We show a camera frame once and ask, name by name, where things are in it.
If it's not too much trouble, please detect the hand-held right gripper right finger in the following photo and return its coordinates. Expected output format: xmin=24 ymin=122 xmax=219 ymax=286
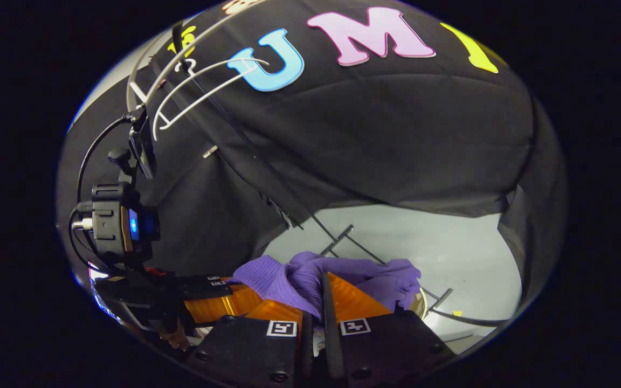
xmin=320 ymin=271 xmax=457 ymax=388

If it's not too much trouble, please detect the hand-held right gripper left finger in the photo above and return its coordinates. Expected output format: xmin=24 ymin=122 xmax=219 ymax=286
xmin=185 ymin=298 xmax=313 ymax=388

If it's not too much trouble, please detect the purple ribbed jacket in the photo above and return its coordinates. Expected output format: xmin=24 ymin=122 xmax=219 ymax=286
xmin=230 ymin=251 xmax=422 ymax=322

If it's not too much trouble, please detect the black clothes rack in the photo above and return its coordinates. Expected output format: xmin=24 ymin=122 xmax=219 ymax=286
xmin=170 ymin=22 xmax=508 ymax=329

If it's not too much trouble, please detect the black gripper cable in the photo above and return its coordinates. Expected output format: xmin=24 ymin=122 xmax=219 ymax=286
xmin=67 ymin=114 xmax=134 ymax=273

